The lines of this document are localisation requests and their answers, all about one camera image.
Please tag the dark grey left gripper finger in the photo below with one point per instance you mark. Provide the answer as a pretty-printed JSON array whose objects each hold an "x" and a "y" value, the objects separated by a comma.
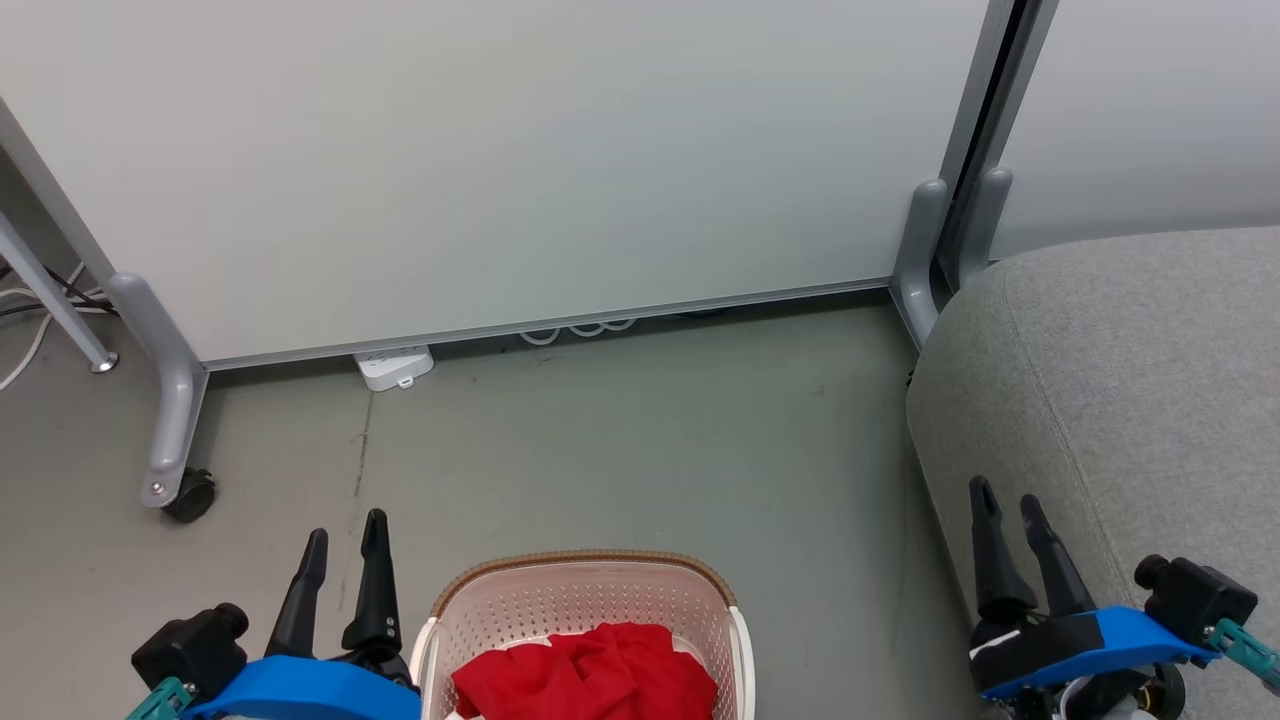
[
  {"x": 300, "y": 610},
  {"x": 375, "y": 600}
]

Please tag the teal right camera connector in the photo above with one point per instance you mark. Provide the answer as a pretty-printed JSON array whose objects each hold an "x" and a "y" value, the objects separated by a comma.
[{"x": 1250, "y": 652}]

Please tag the blue left camera mount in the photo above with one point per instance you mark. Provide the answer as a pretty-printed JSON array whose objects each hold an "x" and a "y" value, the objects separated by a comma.
[{"x": 300, "y": 690}]

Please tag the white perforated laundry basket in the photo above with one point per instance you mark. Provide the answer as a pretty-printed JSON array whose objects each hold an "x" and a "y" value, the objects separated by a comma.
[{"x": 560, "y": 600}]

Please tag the grey fabric sofa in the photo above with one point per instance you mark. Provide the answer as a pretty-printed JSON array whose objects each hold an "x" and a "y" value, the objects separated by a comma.
[{"x": 1150, "y": 400}]

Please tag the teal left camera connector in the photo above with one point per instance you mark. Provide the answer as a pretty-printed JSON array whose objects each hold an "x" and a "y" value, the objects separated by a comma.
[{"x": 160, "y": 703}]

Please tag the wide white partition panel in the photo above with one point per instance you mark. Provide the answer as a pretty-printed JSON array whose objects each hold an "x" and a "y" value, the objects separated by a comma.
[{"x": 500, "y": 150}]

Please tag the black caster wheel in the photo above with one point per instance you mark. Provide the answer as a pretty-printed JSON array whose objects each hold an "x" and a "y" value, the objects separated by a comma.
[{"x": 192, "y": 496}]

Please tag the narrow white partition panel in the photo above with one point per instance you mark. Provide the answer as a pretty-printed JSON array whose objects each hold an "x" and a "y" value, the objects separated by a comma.
[{"x": 1150, "y": 110}]

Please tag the red white-striped jersey garment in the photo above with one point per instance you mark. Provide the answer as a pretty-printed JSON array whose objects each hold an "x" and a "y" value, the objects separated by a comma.
[{"x": 600, "y": 675}]

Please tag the white power strip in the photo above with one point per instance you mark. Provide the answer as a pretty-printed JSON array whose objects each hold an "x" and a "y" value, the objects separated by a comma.
[{"x": 395, "y": 365}]

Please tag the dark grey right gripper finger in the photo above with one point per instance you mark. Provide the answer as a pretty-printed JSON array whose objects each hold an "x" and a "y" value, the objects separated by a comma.
[
  {"x": 1060, "y": 580},
  {"x": 992, "y": 570}
]

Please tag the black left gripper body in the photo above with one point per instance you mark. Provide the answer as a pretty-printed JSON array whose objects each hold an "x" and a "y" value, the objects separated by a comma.
[{"x": 385, "y": 662}]

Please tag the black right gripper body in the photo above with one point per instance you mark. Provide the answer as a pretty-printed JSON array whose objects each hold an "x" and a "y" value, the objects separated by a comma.
[{"x": 1030, "y": 640}]

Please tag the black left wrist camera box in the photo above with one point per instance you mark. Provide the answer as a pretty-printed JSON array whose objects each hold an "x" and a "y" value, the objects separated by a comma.
[{"x": 190, "y": 650}]

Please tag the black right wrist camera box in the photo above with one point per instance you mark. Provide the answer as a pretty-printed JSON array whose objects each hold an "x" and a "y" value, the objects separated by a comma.
[{"x": 1195, "y": 595}]

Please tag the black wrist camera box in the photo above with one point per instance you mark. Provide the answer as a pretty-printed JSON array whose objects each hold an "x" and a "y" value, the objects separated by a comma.
[
  {"x": 190, "y": 650},
  {"x": 1195, "y": 595}
]

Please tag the grey partition foot with caster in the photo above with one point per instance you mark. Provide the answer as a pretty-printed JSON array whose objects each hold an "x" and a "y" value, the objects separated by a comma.
[{"x": 175, "y": 400}]

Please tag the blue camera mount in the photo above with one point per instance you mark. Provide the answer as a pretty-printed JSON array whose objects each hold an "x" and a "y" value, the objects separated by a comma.
[
  {"x": 300, "y": 690},
  {"x": 1130, "y": 640}
]

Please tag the teal camera connector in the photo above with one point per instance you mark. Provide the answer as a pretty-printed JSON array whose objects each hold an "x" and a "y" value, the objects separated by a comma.
[
  {"x": 160, "y": 703},
  {"x": 1250, "y": 652}
]

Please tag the grey metal table leg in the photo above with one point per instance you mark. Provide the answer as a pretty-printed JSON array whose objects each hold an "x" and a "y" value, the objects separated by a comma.
[{"x": 55, "y": 305}]

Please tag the blue right camera mount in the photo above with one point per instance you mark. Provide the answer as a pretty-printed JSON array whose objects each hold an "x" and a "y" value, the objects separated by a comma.
[{"x": 1130, "y": 640}]

